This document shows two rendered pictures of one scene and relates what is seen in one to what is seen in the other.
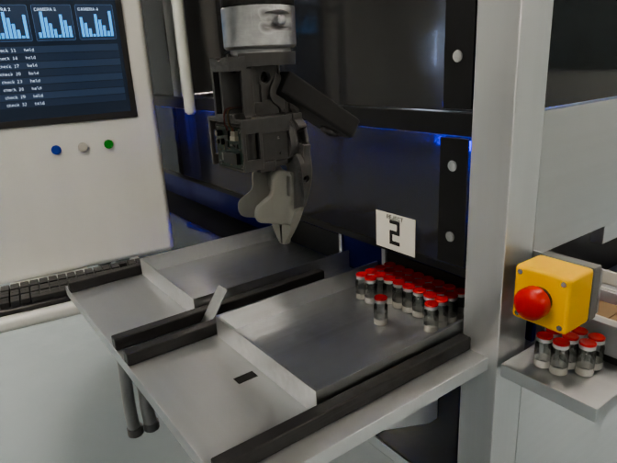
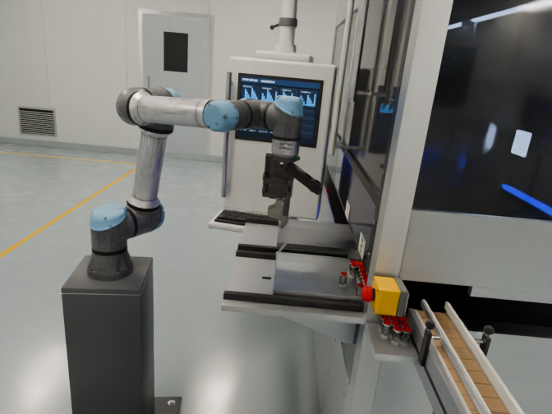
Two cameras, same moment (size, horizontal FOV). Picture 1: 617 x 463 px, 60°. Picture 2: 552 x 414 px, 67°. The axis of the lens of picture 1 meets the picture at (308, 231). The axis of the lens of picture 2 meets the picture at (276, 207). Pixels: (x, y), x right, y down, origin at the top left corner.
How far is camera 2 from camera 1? 0.73 m
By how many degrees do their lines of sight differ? 34
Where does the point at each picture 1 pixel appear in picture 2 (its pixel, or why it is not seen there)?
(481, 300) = not seen: hidden behind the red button
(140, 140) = (314, 159)
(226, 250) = (324, 229)
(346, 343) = (316, 285)
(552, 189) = (417, 250)
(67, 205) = not seen: hidden behind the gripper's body
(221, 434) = (238, 288)
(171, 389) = (240, 269)
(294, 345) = (296, 277)
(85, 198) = not seen: hidden behind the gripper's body
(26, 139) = (262, 147)
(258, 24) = (278, 146)
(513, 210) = (383, 251)
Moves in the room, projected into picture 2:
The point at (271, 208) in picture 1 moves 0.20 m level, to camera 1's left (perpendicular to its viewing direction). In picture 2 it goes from (273, 212) to (223, 195)
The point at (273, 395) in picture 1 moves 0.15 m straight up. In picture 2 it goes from (267, 287) to (271, 242)
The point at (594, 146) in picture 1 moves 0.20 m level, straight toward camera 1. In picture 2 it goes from (460, 237) to (397, 245)
